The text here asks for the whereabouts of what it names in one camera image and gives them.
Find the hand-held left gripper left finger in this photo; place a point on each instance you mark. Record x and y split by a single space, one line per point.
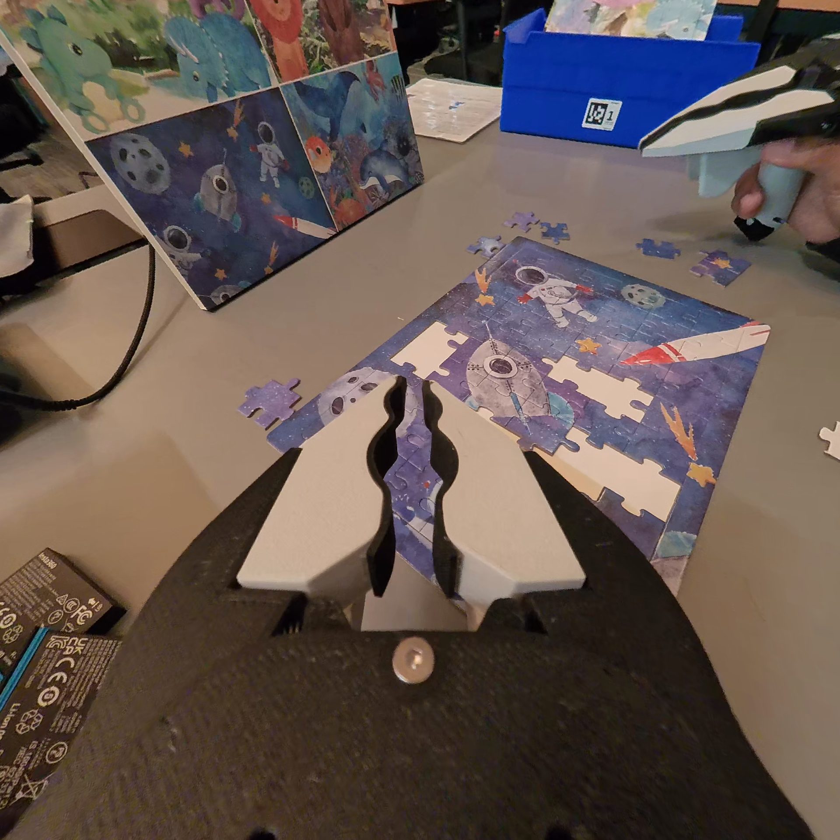
308 518

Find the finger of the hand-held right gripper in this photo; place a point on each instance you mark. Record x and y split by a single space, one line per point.
695 134
754 85

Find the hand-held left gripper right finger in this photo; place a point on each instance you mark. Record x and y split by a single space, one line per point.
512 518

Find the space jigsaw puzzle board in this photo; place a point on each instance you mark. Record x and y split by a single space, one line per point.
623 407

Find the person's right hand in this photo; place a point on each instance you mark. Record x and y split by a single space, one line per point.
820 190

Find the group of loose puzzle pieces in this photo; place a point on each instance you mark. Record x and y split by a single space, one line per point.
269 400

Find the pastel illustrated puzzle board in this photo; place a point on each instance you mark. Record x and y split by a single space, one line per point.
630 16

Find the blue plastic bin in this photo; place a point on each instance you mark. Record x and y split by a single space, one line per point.
558 98

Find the laminated instruction sheet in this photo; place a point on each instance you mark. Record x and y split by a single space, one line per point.
453 108

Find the black printed battery box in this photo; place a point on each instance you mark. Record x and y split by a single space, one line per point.
46 597
52 702

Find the white puzzle piece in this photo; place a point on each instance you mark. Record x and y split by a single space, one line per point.
832 441

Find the illustrated puzzle box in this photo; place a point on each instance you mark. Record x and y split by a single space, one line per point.
229 164

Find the grey cloth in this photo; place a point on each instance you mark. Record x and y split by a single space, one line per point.
13 239

